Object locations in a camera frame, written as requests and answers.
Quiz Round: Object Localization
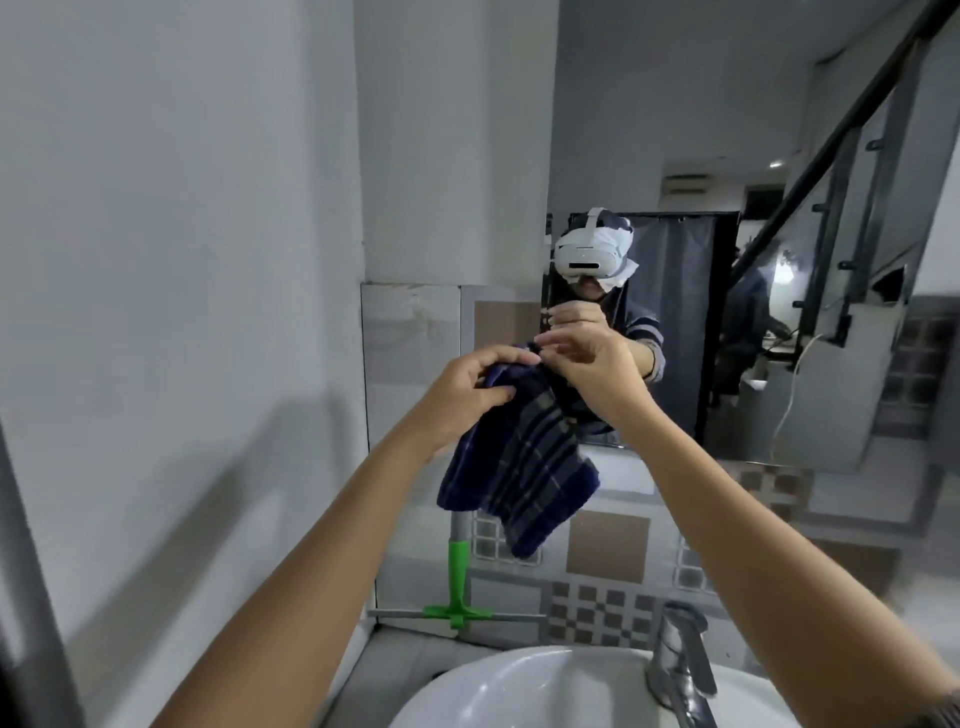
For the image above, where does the person's right hand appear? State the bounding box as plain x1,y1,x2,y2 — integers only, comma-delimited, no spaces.
533,326,656,430

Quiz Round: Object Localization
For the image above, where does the person's left hand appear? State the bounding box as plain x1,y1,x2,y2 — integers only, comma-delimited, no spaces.
418,346,543,453

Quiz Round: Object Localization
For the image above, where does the blue plaid cloth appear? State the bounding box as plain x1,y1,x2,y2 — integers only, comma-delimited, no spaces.
438,341,603,561

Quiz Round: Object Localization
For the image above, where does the person's left forearm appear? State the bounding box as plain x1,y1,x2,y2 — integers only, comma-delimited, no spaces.
150,408,481,728

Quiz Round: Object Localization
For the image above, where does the person's right forearm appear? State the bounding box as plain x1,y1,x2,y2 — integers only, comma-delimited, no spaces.
628,388,960,728

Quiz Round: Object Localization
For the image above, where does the green grey squeegee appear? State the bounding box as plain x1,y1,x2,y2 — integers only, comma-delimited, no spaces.
422,510,549,633

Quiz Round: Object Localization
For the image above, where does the white ceramic sink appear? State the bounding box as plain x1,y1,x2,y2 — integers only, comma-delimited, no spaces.
386,645,804,728

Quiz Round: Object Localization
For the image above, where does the chrome faucet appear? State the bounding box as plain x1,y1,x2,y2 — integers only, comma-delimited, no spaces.
645,600,721,728

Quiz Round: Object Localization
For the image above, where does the grey striped sleeve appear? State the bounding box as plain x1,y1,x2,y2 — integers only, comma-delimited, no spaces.
924,688,960,728

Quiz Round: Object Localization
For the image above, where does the wall mirror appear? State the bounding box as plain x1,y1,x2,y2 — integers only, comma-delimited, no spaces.
541,0,960,475

